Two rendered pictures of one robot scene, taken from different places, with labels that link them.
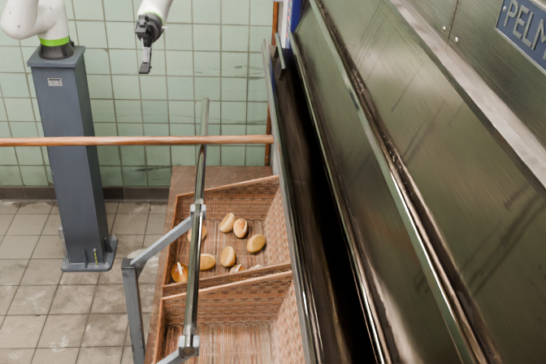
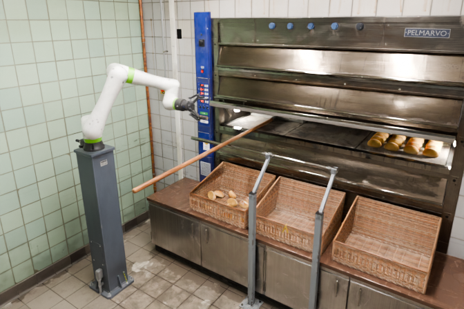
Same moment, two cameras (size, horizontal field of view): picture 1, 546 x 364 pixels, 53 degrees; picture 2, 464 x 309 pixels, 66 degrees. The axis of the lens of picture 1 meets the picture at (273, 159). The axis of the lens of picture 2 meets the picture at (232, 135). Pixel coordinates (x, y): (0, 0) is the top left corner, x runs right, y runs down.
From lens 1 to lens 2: 2.21 m
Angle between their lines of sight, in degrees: 47
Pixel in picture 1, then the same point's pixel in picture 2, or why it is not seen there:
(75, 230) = (113, 263)
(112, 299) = (156, 287)
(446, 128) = (391, 61)
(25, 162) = (16, 262)
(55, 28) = not seen: hidden behind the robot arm
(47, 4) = not seen: hidden behind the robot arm
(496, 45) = (404, 38)
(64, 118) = (108, 185)
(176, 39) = (105, 134)
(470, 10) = (390, 36)
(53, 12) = not seen: hidden behind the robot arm
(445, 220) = (408, 74)
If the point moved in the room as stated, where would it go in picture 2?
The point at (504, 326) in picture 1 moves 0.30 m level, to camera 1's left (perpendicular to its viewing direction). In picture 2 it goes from (438, 75) to (426, 81)
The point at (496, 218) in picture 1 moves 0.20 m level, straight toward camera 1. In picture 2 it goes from (422, 65) to (452, 69)
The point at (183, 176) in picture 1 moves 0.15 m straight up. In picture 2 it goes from (159, 197) to (158, 182)
